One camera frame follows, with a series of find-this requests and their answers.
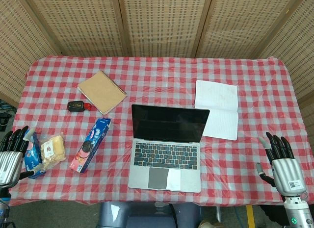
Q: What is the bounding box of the brown spiral notebook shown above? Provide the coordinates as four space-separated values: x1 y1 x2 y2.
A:
77 70 128 115

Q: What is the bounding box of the yellow snack bag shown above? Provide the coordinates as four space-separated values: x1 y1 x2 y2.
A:
40 132 67 170

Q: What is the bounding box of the woven folding screen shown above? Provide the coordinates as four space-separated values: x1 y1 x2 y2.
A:
0 0 314 108

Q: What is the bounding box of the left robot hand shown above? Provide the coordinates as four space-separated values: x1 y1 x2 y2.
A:
0 126 46 189

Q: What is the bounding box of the red white checkered tablecloth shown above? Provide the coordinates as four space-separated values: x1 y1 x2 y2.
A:
6 55 309 207

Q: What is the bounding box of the silver laptop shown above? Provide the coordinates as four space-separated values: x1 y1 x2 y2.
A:
128 103 210 193

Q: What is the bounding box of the open white lined notebook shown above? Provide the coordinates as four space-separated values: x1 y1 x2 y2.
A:
194 79 239 141

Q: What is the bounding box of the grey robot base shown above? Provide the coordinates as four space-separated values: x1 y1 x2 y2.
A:
98 201 204 228

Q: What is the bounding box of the long blue cookie box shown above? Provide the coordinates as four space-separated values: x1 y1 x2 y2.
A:
70 117 111 174

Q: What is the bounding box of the black red small device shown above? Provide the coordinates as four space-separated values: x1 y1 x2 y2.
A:
67 101 93 113

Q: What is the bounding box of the small blue snack box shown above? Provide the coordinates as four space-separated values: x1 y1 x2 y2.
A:
24 131 47 179

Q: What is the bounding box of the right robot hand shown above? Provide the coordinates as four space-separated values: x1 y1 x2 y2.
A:
256 131 308 196

